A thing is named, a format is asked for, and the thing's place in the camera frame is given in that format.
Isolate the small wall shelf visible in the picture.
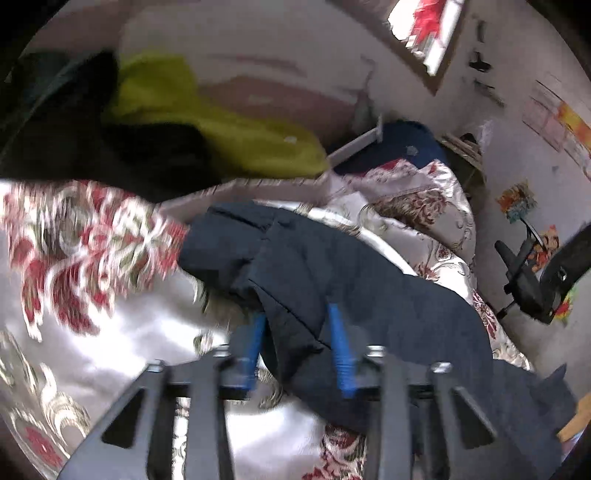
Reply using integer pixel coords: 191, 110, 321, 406
473, 79, 506, 109

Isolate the blue pillow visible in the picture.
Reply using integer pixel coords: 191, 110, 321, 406
335, 121, 451, 176

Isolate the yellow bear wall poster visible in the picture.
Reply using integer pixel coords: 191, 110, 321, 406
554, 281, 578, 326

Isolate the row of wall certificates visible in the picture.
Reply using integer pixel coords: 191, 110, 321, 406
522, 78, 591, 178

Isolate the wood-framed window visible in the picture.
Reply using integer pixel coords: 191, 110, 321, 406
330, 0, 467, 95

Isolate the black office chair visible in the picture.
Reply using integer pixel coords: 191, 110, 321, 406
494, 222, 591, 326

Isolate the red floral pillow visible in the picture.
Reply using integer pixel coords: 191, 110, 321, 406
365, 159, 478, 278

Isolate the black wall ornament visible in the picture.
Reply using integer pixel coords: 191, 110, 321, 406
468, 48, 492, 73

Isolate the wooden desk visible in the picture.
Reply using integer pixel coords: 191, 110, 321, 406
438, 133, 488, 185

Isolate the black garment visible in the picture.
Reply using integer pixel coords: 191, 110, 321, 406
0, 51, 222, 199

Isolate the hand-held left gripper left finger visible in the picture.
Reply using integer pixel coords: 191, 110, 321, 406
58, 311, 269, 480

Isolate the cartoon face wall poster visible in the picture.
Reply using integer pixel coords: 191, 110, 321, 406
531, 224, 561, 271

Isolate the red floral quilt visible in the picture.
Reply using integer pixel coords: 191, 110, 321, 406
0, 159, 536, 480

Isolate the dark navy padded jacket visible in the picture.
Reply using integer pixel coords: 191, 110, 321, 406
178, 198, 580, 480

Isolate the cartoon figure wall poster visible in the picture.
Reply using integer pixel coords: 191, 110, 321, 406
496, 181, 539, 224

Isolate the yellow-green garment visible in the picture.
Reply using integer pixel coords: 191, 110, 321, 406
104, 53, 331, 178

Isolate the wooden board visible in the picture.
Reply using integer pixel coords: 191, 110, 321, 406
556, 413, 587, 444

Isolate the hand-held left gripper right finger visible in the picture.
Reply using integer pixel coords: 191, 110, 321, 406
325, 302, 541, 480

